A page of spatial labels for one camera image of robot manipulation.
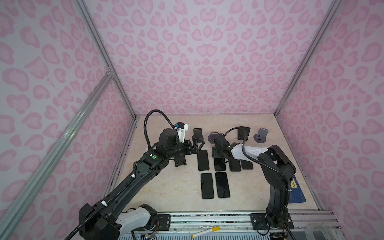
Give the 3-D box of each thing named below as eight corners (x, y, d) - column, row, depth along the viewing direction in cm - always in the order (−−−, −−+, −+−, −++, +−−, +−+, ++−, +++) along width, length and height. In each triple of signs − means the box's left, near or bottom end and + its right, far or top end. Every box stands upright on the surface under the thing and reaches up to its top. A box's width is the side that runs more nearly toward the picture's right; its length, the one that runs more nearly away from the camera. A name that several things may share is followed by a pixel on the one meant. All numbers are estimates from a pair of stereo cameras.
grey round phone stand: (254, 142, 105) (258, 135, 99) (252, 135, 109) (256, 127, 103) (265, 142, 105) (269, 135, 99) (262, 135, 109) (266, 127, 103)
